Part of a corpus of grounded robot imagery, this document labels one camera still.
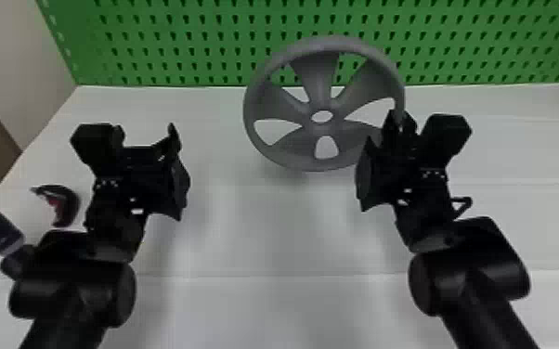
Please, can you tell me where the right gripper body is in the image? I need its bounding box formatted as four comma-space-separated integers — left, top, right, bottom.
379, 136, 445, 207

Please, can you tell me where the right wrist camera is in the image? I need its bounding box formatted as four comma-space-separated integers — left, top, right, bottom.
418, 112, 474, 170

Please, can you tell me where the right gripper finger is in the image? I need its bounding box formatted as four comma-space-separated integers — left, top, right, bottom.
355, 136, 384, 213
381, 109, 419, 149

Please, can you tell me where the grey wheel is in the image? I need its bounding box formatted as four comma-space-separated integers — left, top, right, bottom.
241, 34, 407, 174

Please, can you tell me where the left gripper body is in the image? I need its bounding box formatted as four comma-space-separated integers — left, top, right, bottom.
108, 144, 178, 215

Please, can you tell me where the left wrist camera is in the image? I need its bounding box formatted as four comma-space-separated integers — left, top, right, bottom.
69, 122, 126, 177

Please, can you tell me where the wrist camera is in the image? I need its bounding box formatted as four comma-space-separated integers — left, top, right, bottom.
418, 112, 474, 170
69, 122, 126, 177

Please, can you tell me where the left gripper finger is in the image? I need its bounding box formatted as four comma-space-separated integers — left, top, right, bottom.
163, 161, 192, 222
153, 122, 184, 163

